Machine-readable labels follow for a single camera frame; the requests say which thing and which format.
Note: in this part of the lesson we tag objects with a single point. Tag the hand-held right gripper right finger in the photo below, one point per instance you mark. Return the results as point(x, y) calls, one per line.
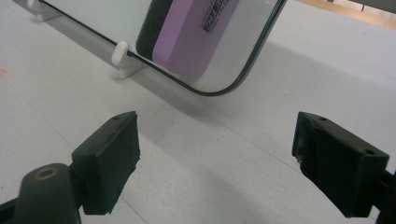
point(336, 165)

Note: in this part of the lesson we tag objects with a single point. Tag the white plastic whiteboard foot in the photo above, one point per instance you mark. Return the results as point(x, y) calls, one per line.
point(39, 9)
point(122, 57)

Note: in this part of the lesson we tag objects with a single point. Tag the purple whiteboard eraser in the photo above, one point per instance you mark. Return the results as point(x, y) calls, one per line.
point(186, 37)

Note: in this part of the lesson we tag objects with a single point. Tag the white whiteboard with black rim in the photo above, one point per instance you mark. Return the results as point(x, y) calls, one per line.
point(102, 18)

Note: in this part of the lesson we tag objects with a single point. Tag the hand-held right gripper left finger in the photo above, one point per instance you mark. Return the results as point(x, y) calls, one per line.
point(107, 161)

